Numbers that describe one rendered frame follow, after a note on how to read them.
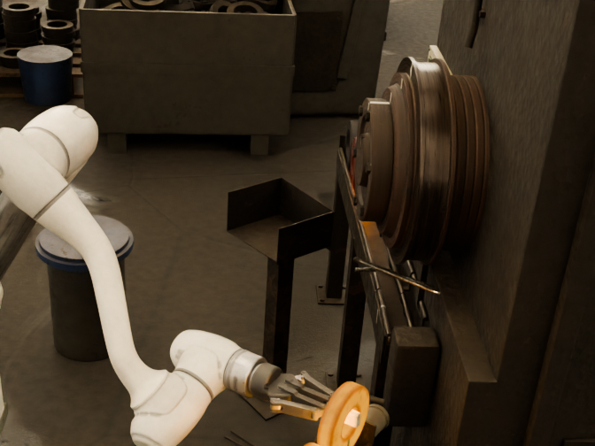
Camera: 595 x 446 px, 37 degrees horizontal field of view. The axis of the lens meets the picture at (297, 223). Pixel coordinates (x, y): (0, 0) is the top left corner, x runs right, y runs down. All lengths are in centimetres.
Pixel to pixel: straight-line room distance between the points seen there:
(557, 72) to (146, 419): 101
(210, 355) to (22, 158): 55
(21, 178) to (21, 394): 138
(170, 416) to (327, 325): 164
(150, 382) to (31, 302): 174
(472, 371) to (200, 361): 55
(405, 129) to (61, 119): 73
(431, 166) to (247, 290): 182
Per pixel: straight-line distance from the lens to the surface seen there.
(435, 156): 186
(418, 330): 206
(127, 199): 422
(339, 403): 176
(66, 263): 298
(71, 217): 187
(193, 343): 194
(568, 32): 153
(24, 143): 189
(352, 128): 318
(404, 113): 193
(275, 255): 264
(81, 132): 200
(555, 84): 157
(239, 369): 188
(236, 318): 341
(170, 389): 185
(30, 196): 186
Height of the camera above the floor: 199
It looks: 29 degrees down
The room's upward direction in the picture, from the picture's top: 4 degrees clockwise
